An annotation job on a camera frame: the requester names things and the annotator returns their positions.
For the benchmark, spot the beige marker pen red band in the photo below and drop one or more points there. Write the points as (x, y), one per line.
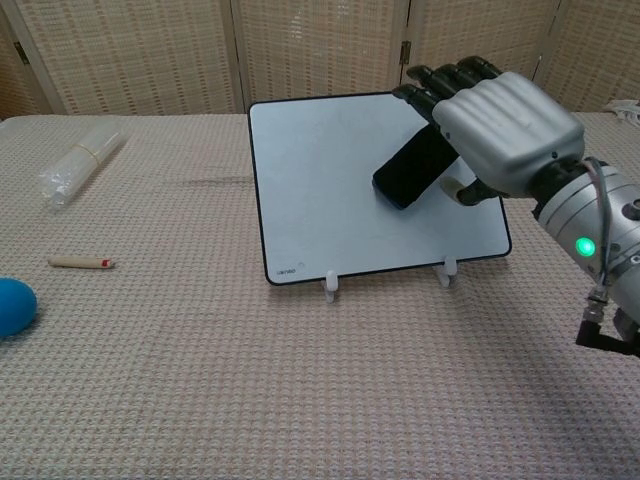
(80, 261)

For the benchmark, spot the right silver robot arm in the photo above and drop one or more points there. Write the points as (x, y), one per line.
(595, 230)

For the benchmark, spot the white plastic board stand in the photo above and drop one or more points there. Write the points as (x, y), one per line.
(332, 290)

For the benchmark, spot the white board with black frame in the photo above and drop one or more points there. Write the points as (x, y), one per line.
(325, 200)

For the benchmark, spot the roll of clear plastic bags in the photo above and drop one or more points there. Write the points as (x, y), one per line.
(82, 162)

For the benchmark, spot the beige woven tablecloth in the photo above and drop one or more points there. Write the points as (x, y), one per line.
(250, 360)

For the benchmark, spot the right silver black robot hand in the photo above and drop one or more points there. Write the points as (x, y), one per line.
(505, 130)

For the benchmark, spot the black whiteboard eraser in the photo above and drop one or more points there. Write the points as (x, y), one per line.
(415, 170)

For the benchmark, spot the blue ball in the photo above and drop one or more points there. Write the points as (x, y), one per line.
(12, 307)

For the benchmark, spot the woven folding screen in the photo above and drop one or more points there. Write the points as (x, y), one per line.
(200, 50)

